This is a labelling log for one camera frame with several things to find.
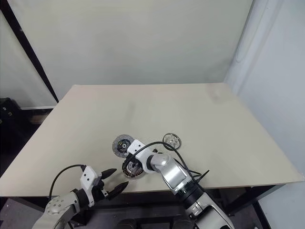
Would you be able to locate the white wall conduit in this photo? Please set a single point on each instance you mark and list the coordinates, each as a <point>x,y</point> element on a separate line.
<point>243,53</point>

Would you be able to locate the black diagonal frame post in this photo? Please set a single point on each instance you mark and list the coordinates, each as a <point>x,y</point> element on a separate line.
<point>31,55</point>

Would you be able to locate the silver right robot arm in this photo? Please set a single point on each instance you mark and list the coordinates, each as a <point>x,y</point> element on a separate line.
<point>174,174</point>

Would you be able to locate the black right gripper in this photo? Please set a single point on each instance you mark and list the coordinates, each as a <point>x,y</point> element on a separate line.
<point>131,158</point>

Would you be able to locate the silver round motor lid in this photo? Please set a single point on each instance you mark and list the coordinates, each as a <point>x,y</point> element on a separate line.
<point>172,139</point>

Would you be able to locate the dark spoked rotor disc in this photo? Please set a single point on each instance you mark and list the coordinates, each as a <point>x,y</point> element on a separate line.
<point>119,145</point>

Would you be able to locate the round motor housing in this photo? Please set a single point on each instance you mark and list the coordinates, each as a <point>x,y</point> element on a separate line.
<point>134,173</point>

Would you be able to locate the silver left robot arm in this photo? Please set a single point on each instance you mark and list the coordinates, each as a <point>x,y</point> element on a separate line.
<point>59,205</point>

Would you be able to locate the black bag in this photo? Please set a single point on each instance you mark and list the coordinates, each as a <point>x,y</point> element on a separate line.
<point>9,112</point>

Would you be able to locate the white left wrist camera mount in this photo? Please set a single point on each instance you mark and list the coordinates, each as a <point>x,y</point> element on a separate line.
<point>88,177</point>

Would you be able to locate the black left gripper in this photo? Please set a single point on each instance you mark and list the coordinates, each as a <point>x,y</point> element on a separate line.
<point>98,188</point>

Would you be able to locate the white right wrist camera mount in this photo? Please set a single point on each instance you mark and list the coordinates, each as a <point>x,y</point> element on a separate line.
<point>135,146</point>

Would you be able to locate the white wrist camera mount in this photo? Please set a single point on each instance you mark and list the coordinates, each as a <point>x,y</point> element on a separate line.
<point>135,146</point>
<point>88,177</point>

